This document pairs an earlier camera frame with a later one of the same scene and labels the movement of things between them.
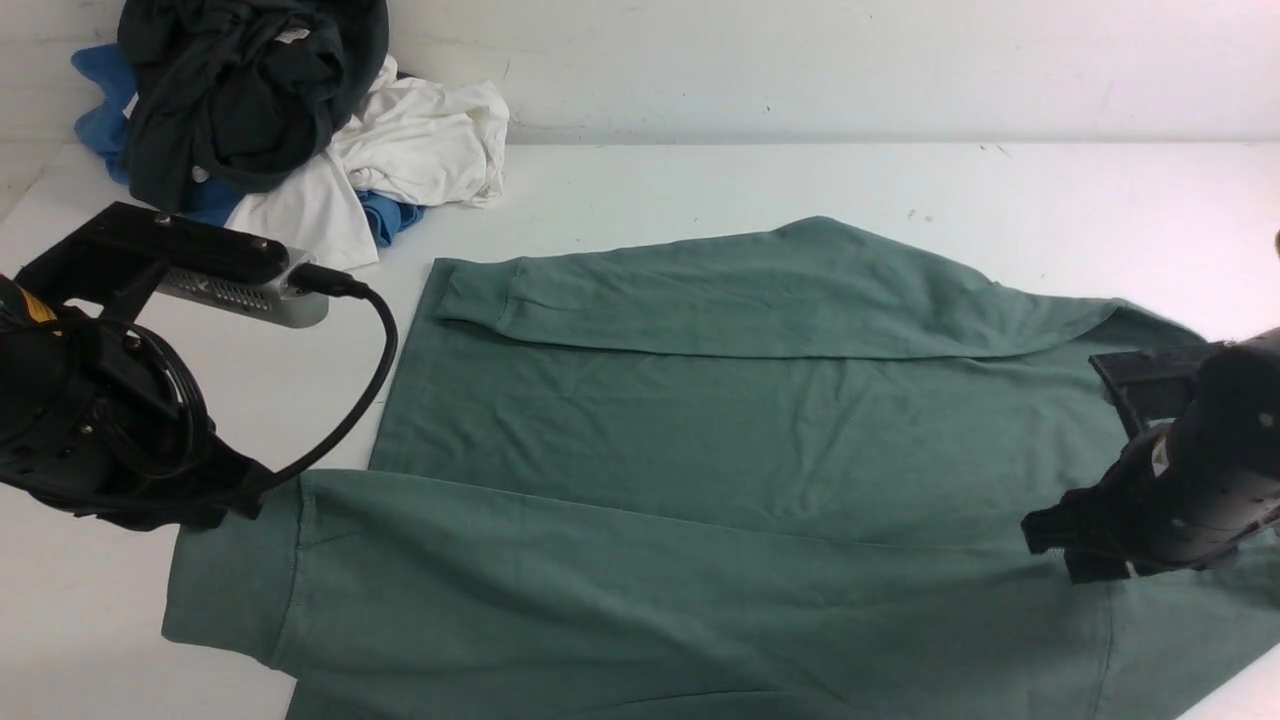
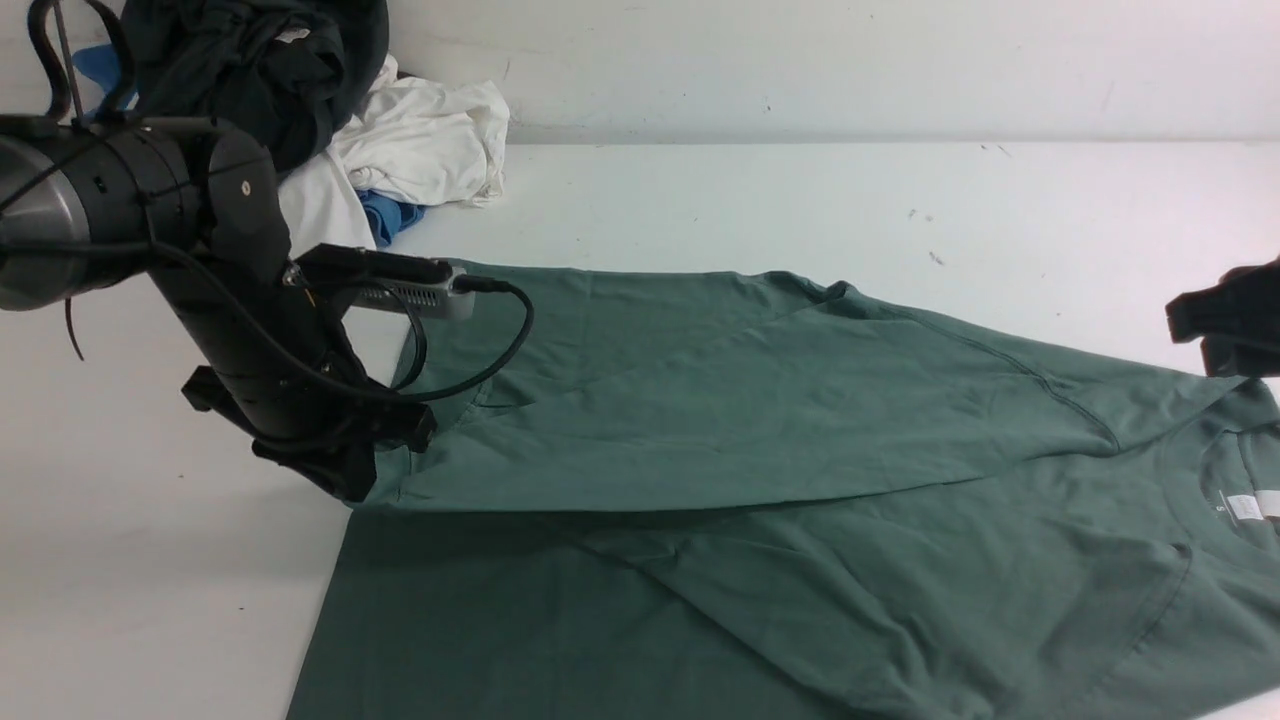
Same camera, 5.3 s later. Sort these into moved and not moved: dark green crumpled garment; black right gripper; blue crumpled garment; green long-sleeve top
Moved: black right gripper; green long-sleeve top
Not moved: blue crumpled garment; dark green crumpled garment
